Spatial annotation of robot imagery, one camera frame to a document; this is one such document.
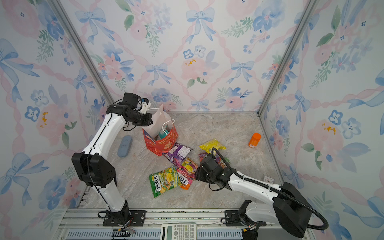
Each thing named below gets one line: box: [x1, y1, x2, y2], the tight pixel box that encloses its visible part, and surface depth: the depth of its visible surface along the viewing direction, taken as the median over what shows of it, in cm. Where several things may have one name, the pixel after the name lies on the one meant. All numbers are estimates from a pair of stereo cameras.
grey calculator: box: [160, 223, 197, 240], surface depth 71 cm
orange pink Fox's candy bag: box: [176, 157, 199, 190], surface depth 89 cm
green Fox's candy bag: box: [148, 165, 182, 198], surface depth 85 cm
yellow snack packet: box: [199, 138, 227, 154], surface depth 97 cm
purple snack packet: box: [163, 142, 193, 167], surface depth 95 cm
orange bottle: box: [248, 132, 262, 148], surface depth 97 cm
